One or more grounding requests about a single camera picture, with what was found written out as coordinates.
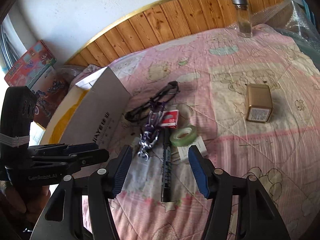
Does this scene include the small white box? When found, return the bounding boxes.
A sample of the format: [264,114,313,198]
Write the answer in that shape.
[177,136,208,163]

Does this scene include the gold square tin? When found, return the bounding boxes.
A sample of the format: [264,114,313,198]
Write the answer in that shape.
[245,83,273,123]

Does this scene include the green tape roll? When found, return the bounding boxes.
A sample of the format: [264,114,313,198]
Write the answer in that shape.
[170,125,197,147]

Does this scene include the dark picture toy box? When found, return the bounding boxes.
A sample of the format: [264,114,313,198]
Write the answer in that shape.
[30,66,69,128]

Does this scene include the white cardboard box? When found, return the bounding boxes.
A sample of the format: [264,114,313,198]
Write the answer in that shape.
[40,67,130,159]

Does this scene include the purple silver action figure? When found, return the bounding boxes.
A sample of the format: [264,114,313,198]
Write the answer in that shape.
[137,102,165,161]

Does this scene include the black marker pen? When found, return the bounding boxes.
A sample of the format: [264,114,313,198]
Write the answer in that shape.
[161,128,171,203]

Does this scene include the black safety glasses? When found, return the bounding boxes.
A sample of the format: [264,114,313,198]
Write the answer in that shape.
[124,81,180,123]

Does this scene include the red staples box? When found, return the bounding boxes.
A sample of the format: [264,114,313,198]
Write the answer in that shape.
[159,109,179,128]

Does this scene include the glass spice jar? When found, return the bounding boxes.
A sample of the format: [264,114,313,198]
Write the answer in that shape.
[232,0,253,38]

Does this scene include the pink bear quilt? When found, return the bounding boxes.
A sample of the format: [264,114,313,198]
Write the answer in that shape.
[110,24,319,239]

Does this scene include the clear bubble wrap sheet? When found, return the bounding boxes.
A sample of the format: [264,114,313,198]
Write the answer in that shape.
[252,0,319,68]

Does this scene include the colourful toy box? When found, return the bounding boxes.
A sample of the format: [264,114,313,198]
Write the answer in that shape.
[4,40,56,88]

